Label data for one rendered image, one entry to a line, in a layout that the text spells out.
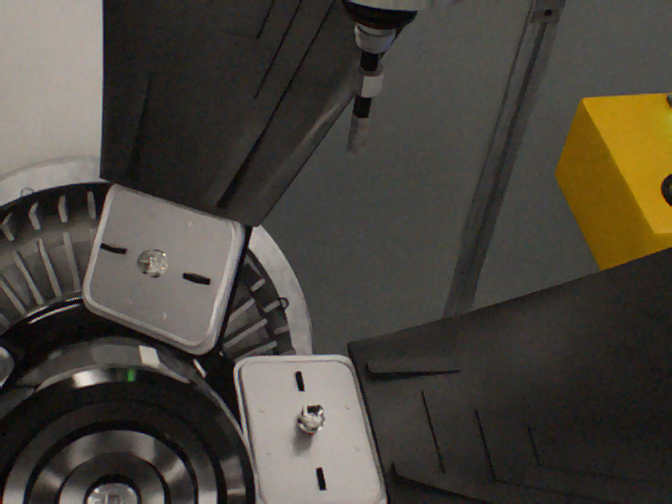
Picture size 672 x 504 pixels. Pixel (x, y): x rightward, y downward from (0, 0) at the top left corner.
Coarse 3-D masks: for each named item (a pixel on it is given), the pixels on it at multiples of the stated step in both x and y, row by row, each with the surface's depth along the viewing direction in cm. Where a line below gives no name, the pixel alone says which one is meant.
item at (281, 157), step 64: (128, 0) 54; (192, 0) 51; (256, 0) 49; (320, 0) 48; (128, 64) 53; (192, 64) 51; (256, 64) 49; (320, 64) 48; (128, 128) 53; (192, 128) 51; (256, 128) 49; (320, 128) 48; (192, 192) 51; (256, 192) 49
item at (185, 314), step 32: (128, 192) 54; (128, 224) 54; (160, 224) 52; (192, 224) 51; (224, 224) 50; (96, 256) 55; (128, 256) 53; (192, 256) 51; (224, 256) 50; (96, 288) 54; (128, 288) 53; (160, 288) 52; (192, 288) 51; (224, 288) 50; (128, 320) 53; (160, 320) 52; (192, 320) 50; (192, 352) 50
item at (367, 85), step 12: (360, 60) 39; (372, 60) 38; (360, 72) 38; (372, 72) 38; (360, 84) 39; (372, 84) 39; (360, 96) 39; (372, 96) 39; (360, 108) 40; (360, 120) 40; (360, 132) 40; (348, 144) 41; (360, 144) 41
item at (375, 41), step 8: (360, 32) 37; (368, 32) 37; (376, 32) 37; (384, 32) 37; (392, 32) 37; (360, 40) 37; (368, 40) 37; (376, 40) 37; (384, 40) 37; (392, 40) 37; (368, 48) 37; (376, 48) 37; (384, 48) 37
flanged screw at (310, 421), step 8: (304, 408) 53; (312, 408) 54; (320, 408) 53; (304, 416) 53; (312, 416) 53; (320, 416) 53; (304, 424) 53; (312, 424) 53; (320, 424) 54; (312, 432) 54
